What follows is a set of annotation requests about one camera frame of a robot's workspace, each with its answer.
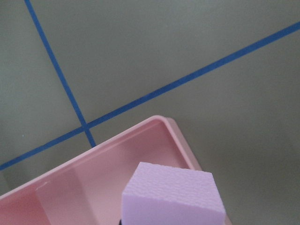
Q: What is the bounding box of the pink foam block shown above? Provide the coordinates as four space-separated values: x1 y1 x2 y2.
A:
121 162 226 225

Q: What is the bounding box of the pink plastic bin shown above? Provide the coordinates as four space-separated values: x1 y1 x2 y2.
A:
0 115 200 225

